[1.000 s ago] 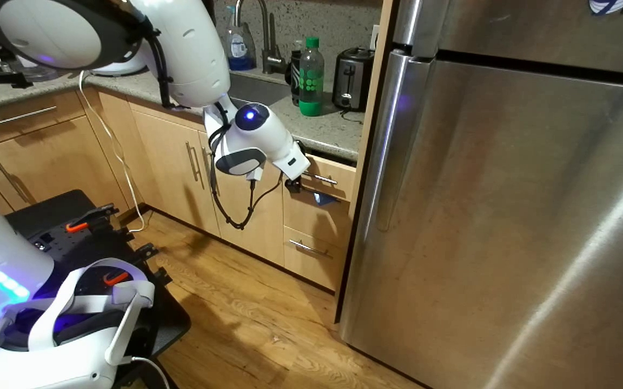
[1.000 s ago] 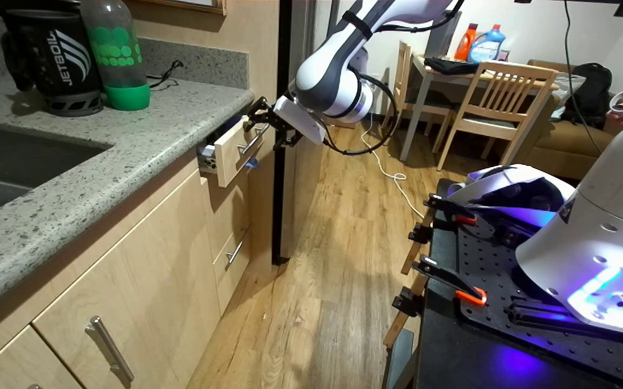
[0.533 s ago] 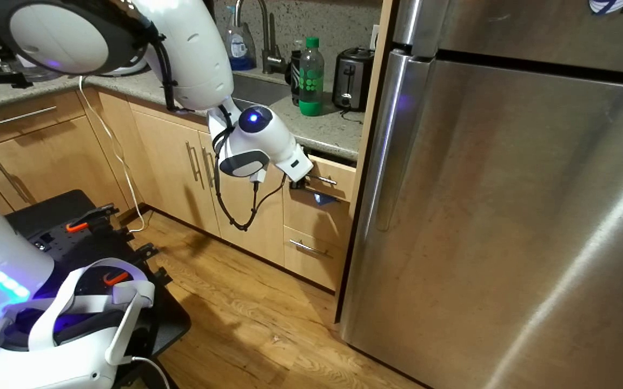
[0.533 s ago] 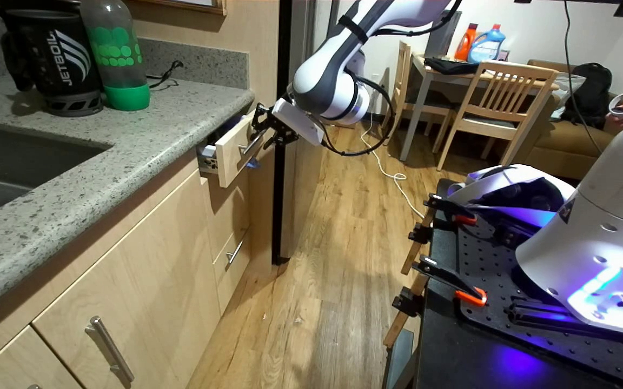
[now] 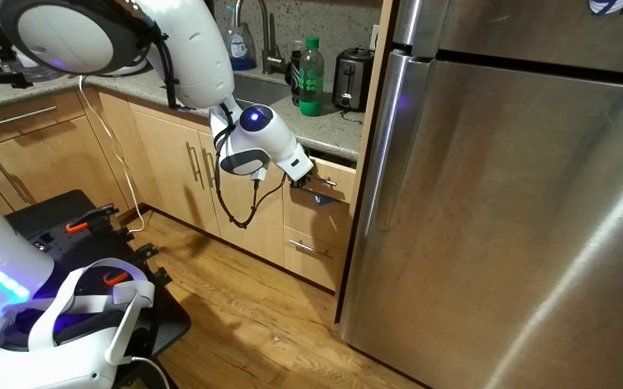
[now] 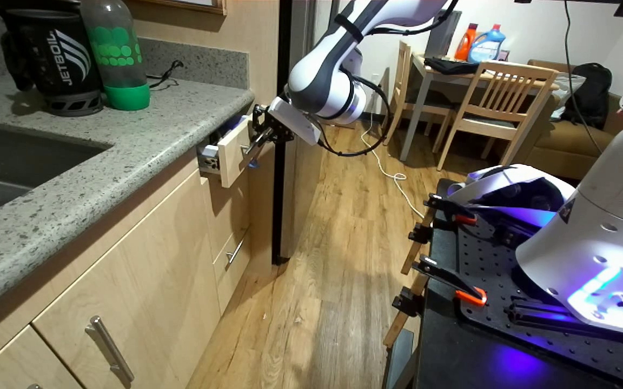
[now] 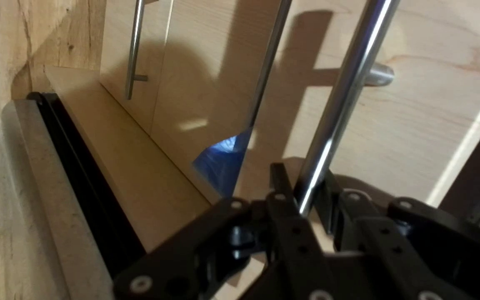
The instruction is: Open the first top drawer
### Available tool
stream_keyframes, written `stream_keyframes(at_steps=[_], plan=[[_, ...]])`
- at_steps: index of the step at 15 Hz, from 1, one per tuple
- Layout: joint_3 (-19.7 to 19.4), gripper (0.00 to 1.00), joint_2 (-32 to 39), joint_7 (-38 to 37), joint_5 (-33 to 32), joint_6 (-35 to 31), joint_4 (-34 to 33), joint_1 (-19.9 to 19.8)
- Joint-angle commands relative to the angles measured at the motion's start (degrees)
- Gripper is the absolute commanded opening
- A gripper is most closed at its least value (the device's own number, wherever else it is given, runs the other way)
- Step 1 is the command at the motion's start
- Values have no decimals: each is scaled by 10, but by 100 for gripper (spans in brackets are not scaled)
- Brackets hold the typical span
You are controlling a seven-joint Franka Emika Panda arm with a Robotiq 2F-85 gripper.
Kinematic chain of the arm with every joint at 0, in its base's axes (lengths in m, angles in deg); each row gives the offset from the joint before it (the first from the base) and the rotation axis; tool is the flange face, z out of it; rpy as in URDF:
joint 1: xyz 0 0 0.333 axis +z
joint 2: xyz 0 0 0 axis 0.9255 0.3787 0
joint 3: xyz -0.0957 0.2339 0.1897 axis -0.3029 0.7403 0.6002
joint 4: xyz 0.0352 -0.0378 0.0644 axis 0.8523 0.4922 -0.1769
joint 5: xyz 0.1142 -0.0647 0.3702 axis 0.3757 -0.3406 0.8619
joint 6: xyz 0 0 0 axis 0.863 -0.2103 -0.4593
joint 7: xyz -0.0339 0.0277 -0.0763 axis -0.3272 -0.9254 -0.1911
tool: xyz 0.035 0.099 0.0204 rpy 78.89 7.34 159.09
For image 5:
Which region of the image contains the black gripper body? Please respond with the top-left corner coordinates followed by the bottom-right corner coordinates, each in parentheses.
top-left (291, 159), bottom-right (322, 191)

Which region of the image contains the wooden drawer with metal handle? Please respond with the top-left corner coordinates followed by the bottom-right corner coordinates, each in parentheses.
top-left (286, 152), bottom-right (359, 212)

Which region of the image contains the tall wooden drawer front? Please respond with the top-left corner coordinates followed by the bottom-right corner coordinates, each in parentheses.
top-left (282, 203), bottom-right (352, 293)

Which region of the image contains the green soda bottle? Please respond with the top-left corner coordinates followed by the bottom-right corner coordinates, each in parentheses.
top-left (297, 37), bottom-right (327, 119)

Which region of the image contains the stainless steel sink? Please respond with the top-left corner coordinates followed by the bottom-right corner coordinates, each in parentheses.
top-left (232, 70), bottom-right (294, 110)

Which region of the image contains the black silver toaster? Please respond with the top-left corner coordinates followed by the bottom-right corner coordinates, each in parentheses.
top-left (331, 44), bottom-right (377, 112)

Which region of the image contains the chrome kitchen faucet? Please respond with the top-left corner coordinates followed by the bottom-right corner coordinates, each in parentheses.
top-left (232, 0), bottom-right (286, 76)

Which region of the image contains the blue dish soap bottle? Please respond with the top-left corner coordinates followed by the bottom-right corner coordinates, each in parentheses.
top-left (226, 18), bottom-right (258, 70)

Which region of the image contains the stainless steel refrigerator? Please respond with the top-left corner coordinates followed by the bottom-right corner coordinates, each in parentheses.
top-left (335, 0), bottom-right (623, 389)

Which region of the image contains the black orange bar clamp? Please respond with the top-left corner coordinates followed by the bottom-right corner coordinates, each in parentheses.
top-left (99, 244), bottom-right (162, 292)
top-left (60, 203), bottom-right (123, 237)

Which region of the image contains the large wooden cabinet door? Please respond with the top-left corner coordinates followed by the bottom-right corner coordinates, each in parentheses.
top-left (0, 117), bottom-right (131, 215)

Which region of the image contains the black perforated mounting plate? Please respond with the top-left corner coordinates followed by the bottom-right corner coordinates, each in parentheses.
top-left (4, 188), bottom-right (190, 359)

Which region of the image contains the white VR headset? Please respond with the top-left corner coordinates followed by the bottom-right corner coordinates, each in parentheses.
top-left (0, 257), bottom-right (159, 389)

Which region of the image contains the blue white fridge magnet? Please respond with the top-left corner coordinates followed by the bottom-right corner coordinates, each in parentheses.
top-left (586, 0), bottom-right (623, 17)

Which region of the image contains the thin white hanging cable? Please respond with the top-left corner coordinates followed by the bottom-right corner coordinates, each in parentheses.
top-left (75, 72), bottom-right (150, 235)

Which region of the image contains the white headset cable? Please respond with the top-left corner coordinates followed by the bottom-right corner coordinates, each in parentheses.
top-left (120, 351), bottom-right (174, 389)

